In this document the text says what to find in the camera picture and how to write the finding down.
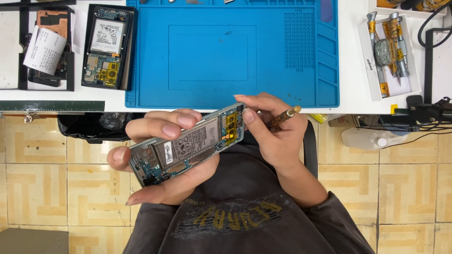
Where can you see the person's left hand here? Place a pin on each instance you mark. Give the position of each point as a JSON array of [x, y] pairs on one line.
[[169, 192]]

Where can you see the person's right hand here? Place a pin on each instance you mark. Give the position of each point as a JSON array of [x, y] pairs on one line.
[[282, 144]]

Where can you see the orange patterned screwdriver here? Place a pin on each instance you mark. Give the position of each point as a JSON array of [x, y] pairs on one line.
[[284, 115], [387, 31]]

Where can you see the phone with silver frame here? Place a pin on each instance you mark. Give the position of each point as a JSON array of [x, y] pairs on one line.
[[190, 144]]

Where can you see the black chair part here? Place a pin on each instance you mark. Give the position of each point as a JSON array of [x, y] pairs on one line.
[[310, 148]]

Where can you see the yellow packet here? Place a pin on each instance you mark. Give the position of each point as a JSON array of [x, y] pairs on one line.
[[323, 118]]

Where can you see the dark grey sweatshirt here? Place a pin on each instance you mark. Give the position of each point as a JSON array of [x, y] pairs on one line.
[[240, 218]]

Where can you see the white plastic bottle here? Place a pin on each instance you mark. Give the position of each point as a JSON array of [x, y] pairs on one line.
[[363, 138]]

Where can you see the black plastic bag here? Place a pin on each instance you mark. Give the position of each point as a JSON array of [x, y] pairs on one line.
[[81, 127]]

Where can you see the white cardboard tool box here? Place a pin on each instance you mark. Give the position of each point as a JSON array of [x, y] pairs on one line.
[[367, 70]]

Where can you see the blue silicone repair mat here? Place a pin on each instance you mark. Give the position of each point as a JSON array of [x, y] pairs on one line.
[[212, 53]]

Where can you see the small yellow tag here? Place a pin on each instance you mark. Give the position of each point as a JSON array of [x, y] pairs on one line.
[[394, 108]]

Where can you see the grey putty ball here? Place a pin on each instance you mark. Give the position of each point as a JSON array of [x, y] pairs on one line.
[[383, 53]]

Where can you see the purple plastic card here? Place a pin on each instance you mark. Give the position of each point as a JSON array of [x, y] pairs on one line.
[[327, 10]]

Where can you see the grey box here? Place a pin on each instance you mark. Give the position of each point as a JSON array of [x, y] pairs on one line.
[[33, 241]]

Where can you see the green ruler strip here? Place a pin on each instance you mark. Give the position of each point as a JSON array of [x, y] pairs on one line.
[[53, 105]]

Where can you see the long silver yellow screwdriver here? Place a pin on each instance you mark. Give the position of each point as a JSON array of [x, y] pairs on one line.
[[372, 28]]

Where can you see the short silver yellow screwdriver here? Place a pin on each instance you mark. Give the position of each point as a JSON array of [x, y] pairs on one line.
[[402, 53]]

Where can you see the black phone tray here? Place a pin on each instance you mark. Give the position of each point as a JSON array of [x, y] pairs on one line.
[[134, 42]]

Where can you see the metal clamp bolt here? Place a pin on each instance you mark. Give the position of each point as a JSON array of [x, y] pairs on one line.
[[28, 119]]

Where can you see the black metal stand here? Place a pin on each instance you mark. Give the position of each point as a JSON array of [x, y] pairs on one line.
[[428, 70]]

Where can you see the metal tweezers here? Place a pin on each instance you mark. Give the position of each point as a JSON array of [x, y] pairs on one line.
[[194, 1]]

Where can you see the white paper receipt roll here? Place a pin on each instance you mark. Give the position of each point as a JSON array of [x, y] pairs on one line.
[[44, 51]]

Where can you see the phone with copper back plate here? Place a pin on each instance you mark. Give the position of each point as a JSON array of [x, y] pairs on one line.
[[53, 21]]

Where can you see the opened phone with black frame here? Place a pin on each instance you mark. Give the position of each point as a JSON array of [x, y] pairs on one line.
[[106, 38]]

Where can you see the black frame tray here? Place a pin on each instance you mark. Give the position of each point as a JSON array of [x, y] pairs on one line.
[[22, 53]]

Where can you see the thin black frame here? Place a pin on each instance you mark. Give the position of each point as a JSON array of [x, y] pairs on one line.
[[35, 2]]

